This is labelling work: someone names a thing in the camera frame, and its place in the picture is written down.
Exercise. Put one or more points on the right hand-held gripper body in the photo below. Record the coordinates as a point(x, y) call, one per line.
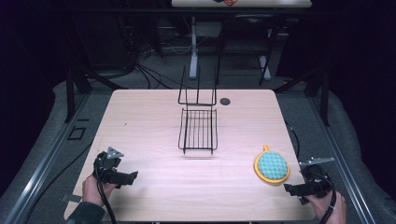
point(317, 183)

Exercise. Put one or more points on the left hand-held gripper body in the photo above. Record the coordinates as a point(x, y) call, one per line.
point(107, 169)

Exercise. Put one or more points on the round teal and yellow sponge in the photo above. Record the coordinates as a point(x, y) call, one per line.
point(271, 166)

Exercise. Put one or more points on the person's left hand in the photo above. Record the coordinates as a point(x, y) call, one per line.
point(93, 191)

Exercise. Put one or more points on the person's right hand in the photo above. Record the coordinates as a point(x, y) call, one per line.
point(331, 208)

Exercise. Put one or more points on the black tape rectangle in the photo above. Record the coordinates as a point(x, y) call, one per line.
point(77, 133)

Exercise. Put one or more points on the black metal stand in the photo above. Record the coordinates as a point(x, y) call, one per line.
point(70, 93)
point(323, 96)

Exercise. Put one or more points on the black table grommet hole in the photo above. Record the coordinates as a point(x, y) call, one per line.
point(224, 101)

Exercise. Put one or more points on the white table leg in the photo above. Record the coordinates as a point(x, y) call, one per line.
point(193, 46)

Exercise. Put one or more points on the metal floor rail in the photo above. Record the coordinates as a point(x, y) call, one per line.
point(40, 168)
point(342, 161)

